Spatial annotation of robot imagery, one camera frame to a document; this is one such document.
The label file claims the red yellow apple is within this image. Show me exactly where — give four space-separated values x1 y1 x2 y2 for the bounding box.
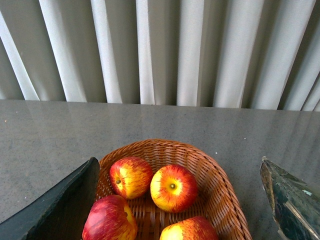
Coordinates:
109 156 153 200
150 164 198 213
159 216 219 240

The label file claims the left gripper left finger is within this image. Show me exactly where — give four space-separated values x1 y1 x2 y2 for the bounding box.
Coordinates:
0 157 100 240

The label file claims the left brown wicker basket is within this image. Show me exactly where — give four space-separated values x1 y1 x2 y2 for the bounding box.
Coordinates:
95 139 252 240

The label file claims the white pleated curtain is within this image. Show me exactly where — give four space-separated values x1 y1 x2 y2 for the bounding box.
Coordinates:
0 0 320 112

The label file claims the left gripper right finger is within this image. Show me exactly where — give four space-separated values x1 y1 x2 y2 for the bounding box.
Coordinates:
259 156 320 240

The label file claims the red yellow apple in basket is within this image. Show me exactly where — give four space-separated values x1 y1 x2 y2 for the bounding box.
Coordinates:
109 156 153 200

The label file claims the dark red apple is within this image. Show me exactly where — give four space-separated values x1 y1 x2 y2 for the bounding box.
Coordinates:
82 194 138 240

